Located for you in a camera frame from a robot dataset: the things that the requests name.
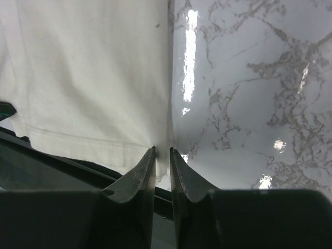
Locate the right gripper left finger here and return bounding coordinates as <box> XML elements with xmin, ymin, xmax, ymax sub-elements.
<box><xmin>102</xmin><ymin>147</ymin><xmax>156</xmax><ymax>248</ymax></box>

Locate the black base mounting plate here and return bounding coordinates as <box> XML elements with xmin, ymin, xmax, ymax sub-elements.
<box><xmin>1</xmin><ymin>128</ymin><xmax>176</xmax><ymax>248</ymax></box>

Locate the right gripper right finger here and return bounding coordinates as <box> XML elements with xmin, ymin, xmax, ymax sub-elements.
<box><xmin>170</xmin><ymin>148</ymin><xmax>220</xmax><ymax>248</ymax></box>

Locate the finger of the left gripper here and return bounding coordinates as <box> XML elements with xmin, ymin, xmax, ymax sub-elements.
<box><xmin>0</xmin><ymin>102</ymin><xmax>17</xmax><ymax>121</ymax></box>

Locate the cream white t shirt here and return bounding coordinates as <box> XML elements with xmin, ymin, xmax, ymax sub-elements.
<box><xmin>1</xmin><ymin>1</ymin><xmax>172</xmax><ymax>181</ymax></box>

